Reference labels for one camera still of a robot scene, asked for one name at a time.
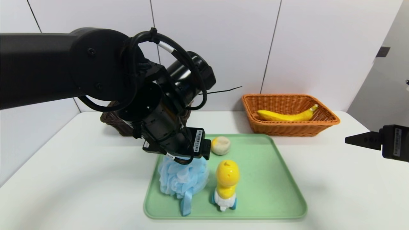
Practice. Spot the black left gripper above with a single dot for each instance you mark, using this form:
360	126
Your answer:
195	142

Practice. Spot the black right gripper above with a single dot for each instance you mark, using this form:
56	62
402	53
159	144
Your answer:
395	141

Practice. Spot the yellow duck toy car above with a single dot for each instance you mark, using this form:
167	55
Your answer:
227	174

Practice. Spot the light blue mesh bath loofah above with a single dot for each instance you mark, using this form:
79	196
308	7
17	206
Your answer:
182	179

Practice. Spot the yellow banana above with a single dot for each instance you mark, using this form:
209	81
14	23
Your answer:
281	116

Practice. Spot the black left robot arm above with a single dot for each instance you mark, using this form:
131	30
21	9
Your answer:
38	67

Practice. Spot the orange wicker basket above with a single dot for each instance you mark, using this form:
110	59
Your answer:
287	129

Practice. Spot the dark brown wicker basket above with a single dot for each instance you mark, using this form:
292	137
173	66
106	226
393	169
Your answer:
111	121

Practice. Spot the round beige yellow bun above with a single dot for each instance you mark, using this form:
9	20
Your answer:
221	146

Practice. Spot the thin black zip tie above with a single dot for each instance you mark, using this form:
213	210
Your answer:
223	90

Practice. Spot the light green plastic tray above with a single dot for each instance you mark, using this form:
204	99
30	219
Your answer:
262	191

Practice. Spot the small black wall fixture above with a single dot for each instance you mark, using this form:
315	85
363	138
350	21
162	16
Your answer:
383	52

